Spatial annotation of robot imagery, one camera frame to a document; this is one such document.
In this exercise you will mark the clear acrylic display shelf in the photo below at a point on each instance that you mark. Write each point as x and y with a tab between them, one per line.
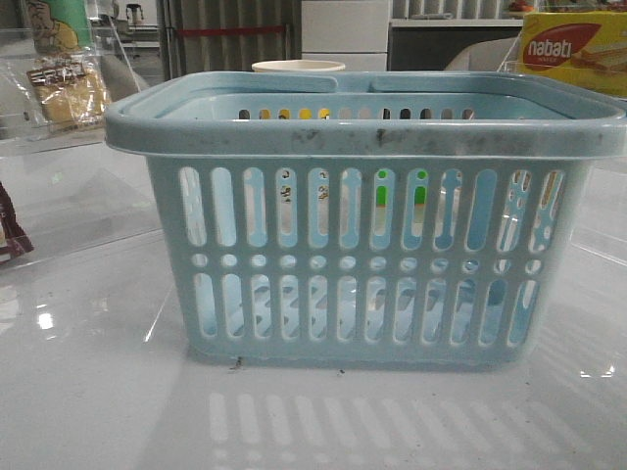
62	189

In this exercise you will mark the yellow popcorn paper cup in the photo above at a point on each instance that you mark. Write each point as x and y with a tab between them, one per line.
300	65

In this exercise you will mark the white drawer cabinet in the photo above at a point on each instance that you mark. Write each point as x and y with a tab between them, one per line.
354	33

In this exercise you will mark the red cookie snack packet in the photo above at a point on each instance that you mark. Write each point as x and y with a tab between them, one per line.
14	241

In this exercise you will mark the light blue plastic basket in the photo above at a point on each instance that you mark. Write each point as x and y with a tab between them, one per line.
375	217

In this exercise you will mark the yellow nabati wafer box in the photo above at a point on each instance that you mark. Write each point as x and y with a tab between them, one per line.
583	49

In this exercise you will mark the grey armchair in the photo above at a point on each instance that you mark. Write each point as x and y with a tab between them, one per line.
485	56

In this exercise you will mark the bread packet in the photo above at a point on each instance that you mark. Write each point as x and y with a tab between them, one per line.
51	95

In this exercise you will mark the green cartoon snack can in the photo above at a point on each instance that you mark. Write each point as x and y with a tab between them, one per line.
59	26

